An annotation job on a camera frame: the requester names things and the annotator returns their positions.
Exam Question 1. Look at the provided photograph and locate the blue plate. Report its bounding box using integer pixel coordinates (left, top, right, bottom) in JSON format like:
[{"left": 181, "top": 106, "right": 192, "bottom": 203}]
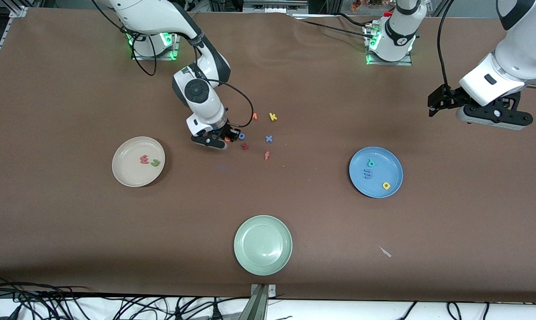
[{"left": 349, "top": 147, "right": 404, "bottom": 199}]

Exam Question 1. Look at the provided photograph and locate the beige plate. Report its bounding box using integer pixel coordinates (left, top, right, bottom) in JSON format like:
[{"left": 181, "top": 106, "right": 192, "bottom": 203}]
[{"left": 112, "top": 136, "right": 166, "bottom": 188}]

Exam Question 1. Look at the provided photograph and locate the pale green plate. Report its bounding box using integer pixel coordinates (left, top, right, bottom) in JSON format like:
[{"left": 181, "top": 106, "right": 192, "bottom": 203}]
[{"left": 234, "top": 215, "right": 293, "bottom": 276}]

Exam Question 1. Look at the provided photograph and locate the grey metal box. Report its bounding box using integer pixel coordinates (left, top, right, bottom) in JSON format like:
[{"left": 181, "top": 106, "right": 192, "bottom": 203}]
[{"left": 243, "top": 0, "right": 309, "bottom": 14}]

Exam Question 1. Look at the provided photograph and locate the brown table cover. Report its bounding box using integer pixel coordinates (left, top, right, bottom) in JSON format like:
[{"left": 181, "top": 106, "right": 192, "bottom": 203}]
[{"left": 0, "top": 8, "right": 536, "bottom": 304}]

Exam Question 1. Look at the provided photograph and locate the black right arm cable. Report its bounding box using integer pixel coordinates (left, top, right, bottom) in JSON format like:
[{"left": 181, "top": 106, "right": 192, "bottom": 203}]
[{"left": 128, "top": 27, "right": 254, "bottom": 134}]

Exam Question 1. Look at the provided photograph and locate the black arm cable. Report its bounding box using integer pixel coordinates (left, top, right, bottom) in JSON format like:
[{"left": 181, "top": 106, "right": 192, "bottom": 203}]
[
  {"left": 128, "top": 27, "right": 254, "bottom": 134},
  {"left": 436, "top": 0, "right": 456, "bottom": 89}
]

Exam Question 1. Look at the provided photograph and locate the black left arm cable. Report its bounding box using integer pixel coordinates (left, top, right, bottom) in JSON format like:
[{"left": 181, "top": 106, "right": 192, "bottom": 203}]
[{"left": 436, "top": 0, "right": 456, "bottom": 89}]

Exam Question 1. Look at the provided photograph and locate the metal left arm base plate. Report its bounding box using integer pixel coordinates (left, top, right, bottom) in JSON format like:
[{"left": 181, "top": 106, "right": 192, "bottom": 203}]
[{"left": 365, "top": 24, "right": 413, "bottom": 66}]

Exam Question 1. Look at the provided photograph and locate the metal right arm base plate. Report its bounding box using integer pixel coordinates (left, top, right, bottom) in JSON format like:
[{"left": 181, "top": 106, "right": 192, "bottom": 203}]
[{"left": 130, "top": 33, "right": 180, "bottom": 60}]

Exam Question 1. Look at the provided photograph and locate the thin black cable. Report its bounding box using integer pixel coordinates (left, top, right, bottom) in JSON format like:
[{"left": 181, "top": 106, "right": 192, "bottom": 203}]
[{"left": 286, "top": 12, "right": 371, "bottom": 38}]

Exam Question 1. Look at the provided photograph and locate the aluminium profile bracket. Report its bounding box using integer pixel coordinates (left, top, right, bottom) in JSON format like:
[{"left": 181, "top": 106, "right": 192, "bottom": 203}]
[{"left": 238, "top": 284, "right": 276, "bottom": 320}]

